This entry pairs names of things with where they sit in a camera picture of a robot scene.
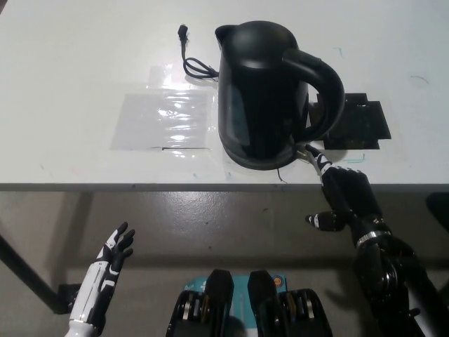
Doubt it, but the black power cable with plug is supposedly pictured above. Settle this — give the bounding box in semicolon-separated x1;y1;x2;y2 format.
178;23;220;83

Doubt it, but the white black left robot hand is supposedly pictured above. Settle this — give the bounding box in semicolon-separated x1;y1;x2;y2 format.
69;221;136;326

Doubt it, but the small clear tape piece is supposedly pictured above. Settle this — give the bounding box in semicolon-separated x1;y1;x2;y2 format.
148;63;177;91

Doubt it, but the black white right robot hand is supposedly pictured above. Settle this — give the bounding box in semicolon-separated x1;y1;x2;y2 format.
304;144;391;246

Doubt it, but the black metal table leg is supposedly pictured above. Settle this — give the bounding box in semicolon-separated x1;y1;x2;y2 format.
0;232;81;315

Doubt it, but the large clear plastic sheet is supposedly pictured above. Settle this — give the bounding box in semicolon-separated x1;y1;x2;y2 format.
111;88;215;152

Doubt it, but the black electric kettle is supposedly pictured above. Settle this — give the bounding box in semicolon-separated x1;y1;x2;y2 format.
214;20;345;173

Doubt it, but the black square mat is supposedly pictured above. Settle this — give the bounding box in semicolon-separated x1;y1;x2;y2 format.
307;92;392;151

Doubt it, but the dark object under table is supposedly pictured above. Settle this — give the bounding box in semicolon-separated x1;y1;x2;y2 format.
424;192;449;235

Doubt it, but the black teal robot body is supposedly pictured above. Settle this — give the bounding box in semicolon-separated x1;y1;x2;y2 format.
166;268;333;337

